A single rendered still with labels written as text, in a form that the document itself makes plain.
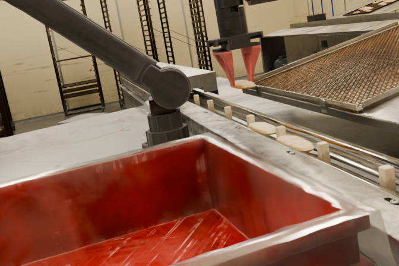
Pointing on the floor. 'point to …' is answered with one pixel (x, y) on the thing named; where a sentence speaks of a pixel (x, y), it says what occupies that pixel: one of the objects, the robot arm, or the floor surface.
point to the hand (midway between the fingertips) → (241, 80)
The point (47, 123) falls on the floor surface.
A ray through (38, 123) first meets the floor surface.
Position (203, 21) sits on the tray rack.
